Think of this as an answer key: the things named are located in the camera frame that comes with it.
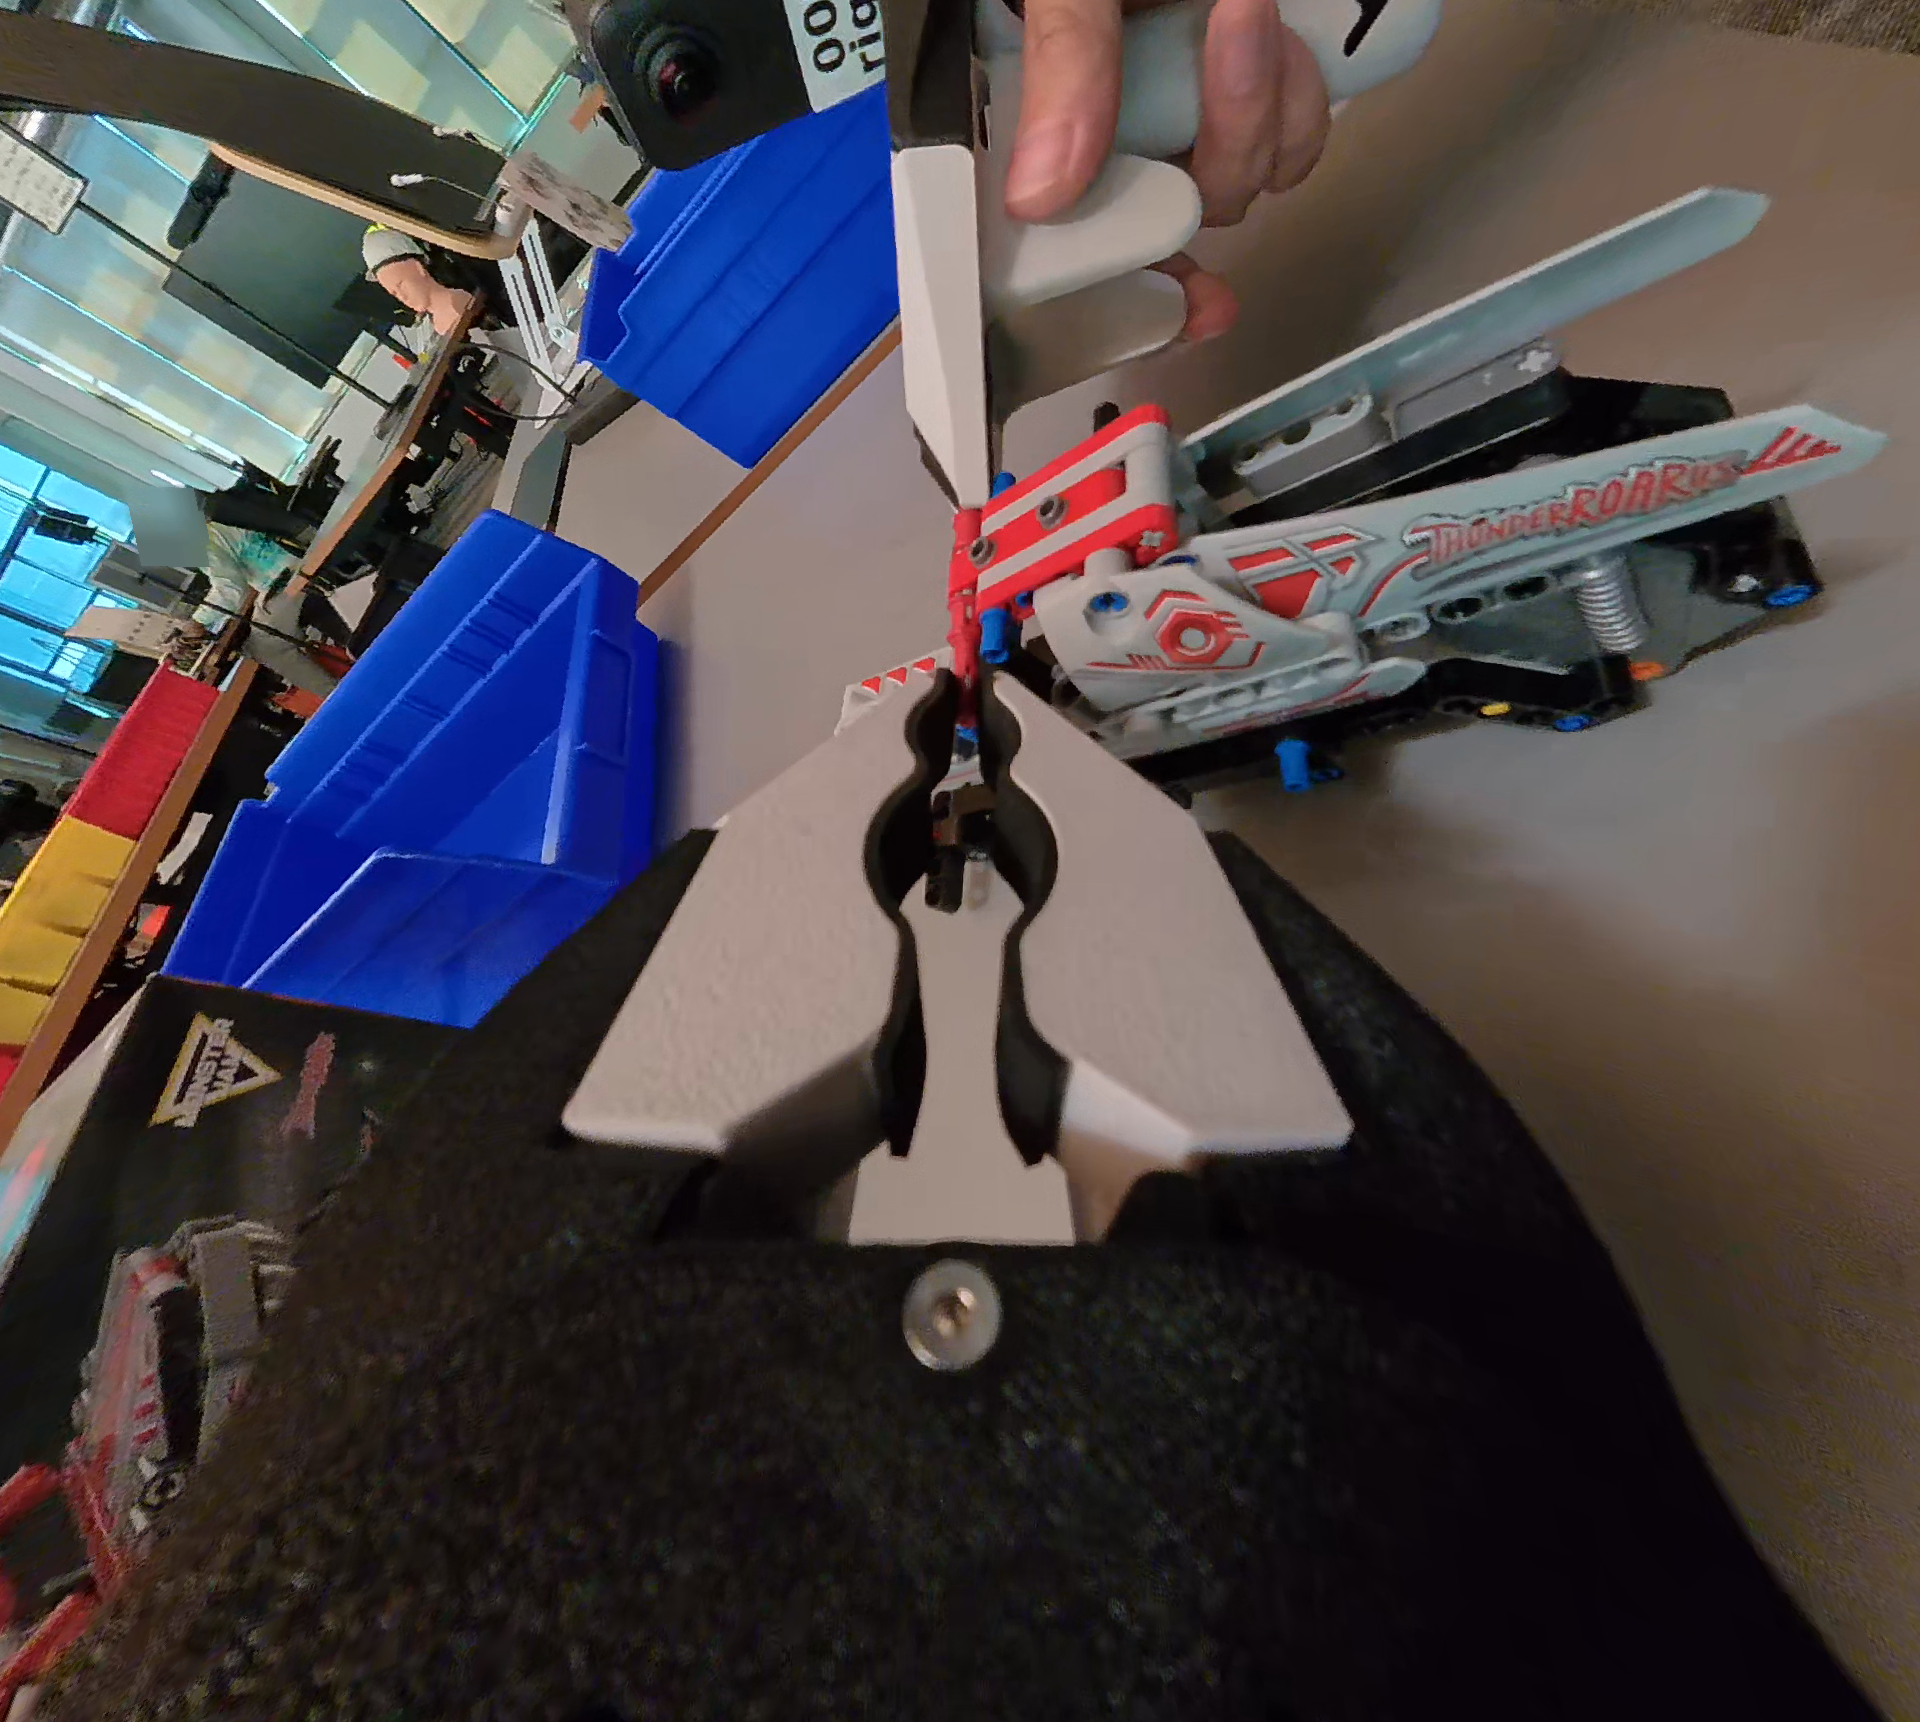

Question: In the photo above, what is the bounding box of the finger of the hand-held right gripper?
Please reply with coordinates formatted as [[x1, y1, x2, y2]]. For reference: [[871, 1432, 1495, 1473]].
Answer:
[[894, 152, 1191, 512]]

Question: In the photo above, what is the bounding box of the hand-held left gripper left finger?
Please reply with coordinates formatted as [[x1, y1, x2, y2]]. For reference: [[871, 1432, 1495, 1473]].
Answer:
[[562, 669, 960, 1221]]

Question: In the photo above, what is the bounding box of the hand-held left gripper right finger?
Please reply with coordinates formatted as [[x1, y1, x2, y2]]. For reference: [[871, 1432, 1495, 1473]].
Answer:
[[981, 669, 1351, 1242]]

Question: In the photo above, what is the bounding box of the toy brick monster truck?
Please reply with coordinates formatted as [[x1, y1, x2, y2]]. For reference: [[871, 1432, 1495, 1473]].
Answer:
[[832, 190, 1889, 921]]

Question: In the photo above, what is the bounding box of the blue plastic bin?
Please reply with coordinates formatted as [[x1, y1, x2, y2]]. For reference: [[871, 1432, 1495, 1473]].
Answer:
[[267, 507, 664, 874], [162, 792, 667, 1032], [576, 83, 906, 469]]

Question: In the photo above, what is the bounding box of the grey wood-trimmed table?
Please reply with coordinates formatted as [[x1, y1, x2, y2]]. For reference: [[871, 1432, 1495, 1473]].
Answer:
[[517, 318, 901, 607]]

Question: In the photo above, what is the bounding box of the curved wooden tabletop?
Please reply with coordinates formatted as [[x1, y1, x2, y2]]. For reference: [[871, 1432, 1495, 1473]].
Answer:
[[208, 146, 527, 266]]

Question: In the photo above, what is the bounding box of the black beam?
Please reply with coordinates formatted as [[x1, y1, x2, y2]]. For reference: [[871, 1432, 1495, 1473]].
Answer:
[[0, 12, 512, 238]]

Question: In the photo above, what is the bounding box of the black monitor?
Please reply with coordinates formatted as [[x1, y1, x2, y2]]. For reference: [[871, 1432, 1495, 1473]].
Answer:
[[164, 162, 394, 388]]

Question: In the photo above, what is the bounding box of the black toy set box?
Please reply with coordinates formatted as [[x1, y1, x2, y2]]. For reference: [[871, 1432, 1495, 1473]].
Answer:
[[0, 972, 465, 1722]]

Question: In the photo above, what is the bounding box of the red and yellow bin rack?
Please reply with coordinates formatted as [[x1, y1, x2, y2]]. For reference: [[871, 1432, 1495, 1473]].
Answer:
[[0, 666, 225, 1094]]

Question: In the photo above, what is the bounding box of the white paper sign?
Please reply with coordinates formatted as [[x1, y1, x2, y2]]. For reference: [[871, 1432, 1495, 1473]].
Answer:
[[0, 128, 83, 238]]

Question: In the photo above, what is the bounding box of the white metal frame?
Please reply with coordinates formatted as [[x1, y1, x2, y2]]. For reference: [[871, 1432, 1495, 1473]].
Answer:
[[486, 153, 632, 366]]

